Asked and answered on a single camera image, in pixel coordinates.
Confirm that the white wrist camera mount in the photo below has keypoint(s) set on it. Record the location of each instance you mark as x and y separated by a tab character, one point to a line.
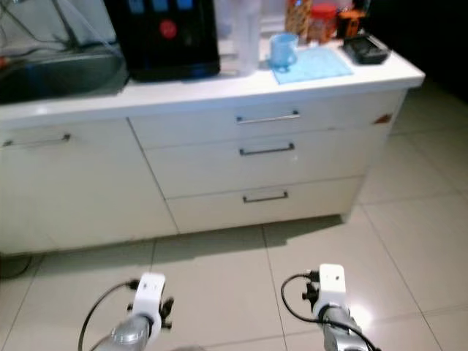
150	292
331	284

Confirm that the orange snack package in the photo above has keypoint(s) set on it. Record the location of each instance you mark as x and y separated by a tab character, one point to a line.
297	14

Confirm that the black tray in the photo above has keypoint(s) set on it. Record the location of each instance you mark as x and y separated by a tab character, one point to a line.
365	48

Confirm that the light blue mat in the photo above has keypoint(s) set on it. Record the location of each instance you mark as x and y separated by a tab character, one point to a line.
318	66

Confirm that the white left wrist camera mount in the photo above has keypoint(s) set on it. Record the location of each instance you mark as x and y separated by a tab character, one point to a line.
150	292

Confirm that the red-lidded jar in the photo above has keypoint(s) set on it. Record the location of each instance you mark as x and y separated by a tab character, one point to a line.
322	22

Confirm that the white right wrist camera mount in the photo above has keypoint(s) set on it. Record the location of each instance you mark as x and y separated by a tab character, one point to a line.
331	284

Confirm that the black water dispenser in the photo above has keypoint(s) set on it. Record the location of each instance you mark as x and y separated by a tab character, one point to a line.
164	44

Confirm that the blue cup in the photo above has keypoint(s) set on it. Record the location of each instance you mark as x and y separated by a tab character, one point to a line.
283	51

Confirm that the steel kitchen sink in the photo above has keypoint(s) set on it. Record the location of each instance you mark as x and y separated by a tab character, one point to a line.
58	77

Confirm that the dark jar orange lid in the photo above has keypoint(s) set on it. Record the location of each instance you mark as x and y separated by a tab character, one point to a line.
351	22

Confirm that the clear plastic pitcher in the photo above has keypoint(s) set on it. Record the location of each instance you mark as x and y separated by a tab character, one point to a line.
247	33

